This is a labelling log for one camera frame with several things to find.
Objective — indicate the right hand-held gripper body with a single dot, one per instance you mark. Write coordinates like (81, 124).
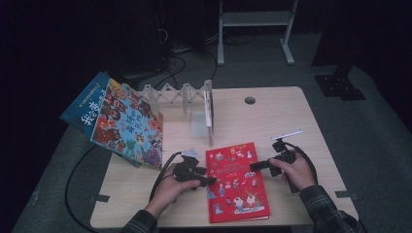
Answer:
(281, 155)

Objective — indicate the person's left hand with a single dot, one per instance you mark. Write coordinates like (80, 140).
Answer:
(168, 194)

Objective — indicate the blue monster picture book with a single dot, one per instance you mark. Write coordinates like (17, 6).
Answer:
(84, 110)

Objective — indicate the white caterpillar board book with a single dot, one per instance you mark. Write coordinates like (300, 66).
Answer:
(209, 116)

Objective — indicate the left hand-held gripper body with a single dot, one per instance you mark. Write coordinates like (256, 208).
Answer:
(186, 171)

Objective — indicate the white metal stand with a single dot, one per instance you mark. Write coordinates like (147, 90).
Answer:
(256, 18)

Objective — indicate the light blue animals picture book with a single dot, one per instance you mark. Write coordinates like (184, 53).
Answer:
(129, 129)

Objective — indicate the grey tape strip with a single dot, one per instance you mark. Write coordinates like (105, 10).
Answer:
(346, 194)
(98, 198)

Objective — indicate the person's right hand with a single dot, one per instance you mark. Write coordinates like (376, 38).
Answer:
(302, 174)

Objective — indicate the red picture book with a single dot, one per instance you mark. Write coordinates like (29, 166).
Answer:
(236, 200)

